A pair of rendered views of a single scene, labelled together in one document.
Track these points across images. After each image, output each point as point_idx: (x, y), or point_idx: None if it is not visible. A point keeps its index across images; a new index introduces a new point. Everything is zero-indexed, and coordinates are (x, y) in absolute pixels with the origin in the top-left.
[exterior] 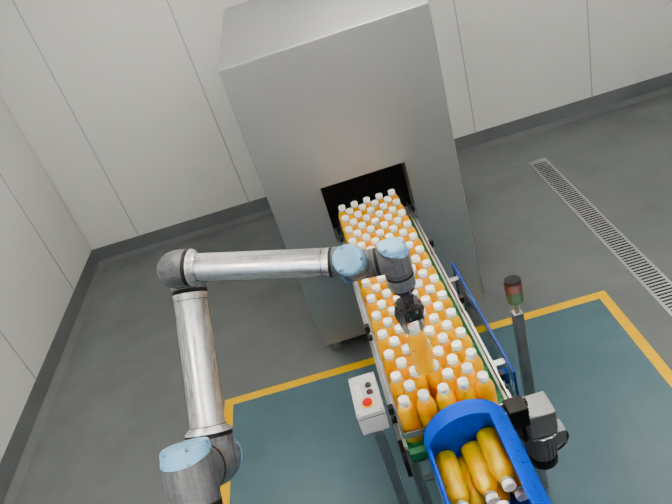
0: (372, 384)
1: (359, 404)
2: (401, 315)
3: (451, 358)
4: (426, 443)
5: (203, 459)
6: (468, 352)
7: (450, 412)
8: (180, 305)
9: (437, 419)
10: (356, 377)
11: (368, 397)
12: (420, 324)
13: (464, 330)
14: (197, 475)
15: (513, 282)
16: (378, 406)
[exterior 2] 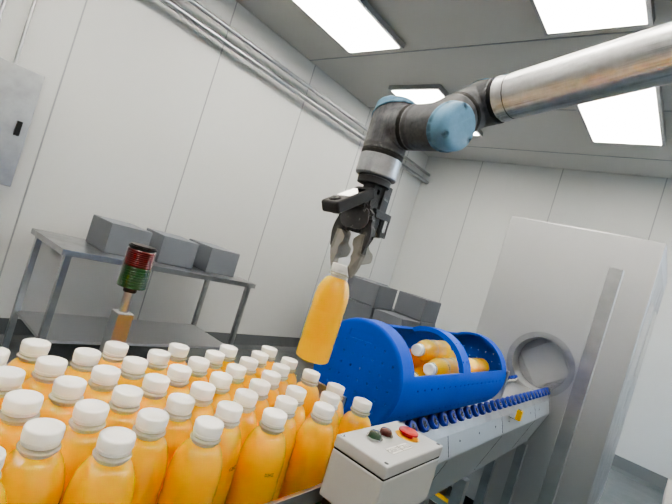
0: (366, 432)
1: (419, 445)
2: (389, 220)
3: (252, 360)
4: (409, 377)
5: None
6: (232, 348)
7: (387, 327)
8: None
9: (397, 340)
10: (372, 455)
11: (396, 435)
12: (337, 259)
13: (180, 343)
14: None
15: (151, 247)
16: (398, 424)
